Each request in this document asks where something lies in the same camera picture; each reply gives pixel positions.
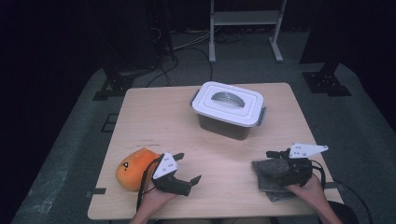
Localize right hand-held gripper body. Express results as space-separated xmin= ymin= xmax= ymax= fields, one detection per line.
xmin=279 ymin=142 xmax=330 ymax=188

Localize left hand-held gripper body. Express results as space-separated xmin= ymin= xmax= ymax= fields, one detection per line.
xmin=151 ymin=151 xmax=192 ymax=197

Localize grey cloth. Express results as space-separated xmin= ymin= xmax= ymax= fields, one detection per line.
xmin=251 ymin=158 xmax=297 ymax=203

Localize orange plush toy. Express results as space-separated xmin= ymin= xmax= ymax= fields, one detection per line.
xmin=115 ymin=147 xmax=162 ymax=191

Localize brown translucent storage box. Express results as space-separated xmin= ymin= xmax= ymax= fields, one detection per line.
xmin=190 ymin=89 xmax=268 ymax=141

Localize white box lid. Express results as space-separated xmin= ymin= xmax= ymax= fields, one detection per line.
xmin=190 ymin=80 xmax=265 ymax=128

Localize person's right hand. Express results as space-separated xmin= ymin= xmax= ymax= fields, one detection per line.
xmin=286 ymin=174 xmax=326 ymax=208

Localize person's left hand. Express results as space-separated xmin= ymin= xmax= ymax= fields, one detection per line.
xmin=139 ymin=181 xmax=177 ymax=216

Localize black tape strip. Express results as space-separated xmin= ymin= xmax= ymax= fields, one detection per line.
xmin=85 ymin=188 xmax=106 ymax=199
xmin=321 ymin=181 xmax=347 ymax=190

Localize black round seat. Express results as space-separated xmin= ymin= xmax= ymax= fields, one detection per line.
xmin=317 ymin=200 xmax=359 ymax=224

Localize black tape rectangle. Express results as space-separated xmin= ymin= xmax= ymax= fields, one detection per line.
xmin=101 ymin=113 xmax=120 ymax=133

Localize black stand base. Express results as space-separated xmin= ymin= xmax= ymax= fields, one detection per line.
xmin=92 ymin=71 xmax=135 ymax=102
xmin=302 ymin=62 xmax=353 ymax=97

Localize white metal stand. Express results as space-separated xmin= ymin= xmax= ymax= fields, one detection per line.
xmin=208 ymin=0 xmax=288 ymax=64

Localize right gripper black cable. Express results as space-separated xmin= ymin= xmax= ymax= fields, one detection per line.
xmin=311 ymin=160 xmax=327 ymax=189

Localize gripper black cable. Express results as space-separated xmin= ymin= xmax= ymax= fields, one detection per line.
xmin=135 ymin=155 xmax=164 ymax=213
xmin=311 ymin=160 xmax=327 ymax=189

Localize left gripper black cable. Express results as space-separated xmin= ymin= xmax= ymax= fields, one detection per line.
xmin=135 ymin=155 xmax=164 ymax=213

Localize thin black cable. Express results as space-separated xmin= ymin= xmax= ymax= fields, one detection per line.
xmin=332 ymin=178 xmax=375 ymax=224

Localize black floor cable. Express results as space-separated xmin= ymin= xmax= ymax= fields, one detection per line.
xmin=146 ymin=46 xmax=214 ymax=88

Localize white floor cables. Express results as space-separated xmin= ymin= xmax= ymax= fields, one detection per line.
xmin=172 ymin=29 xmax=213 ymax=51

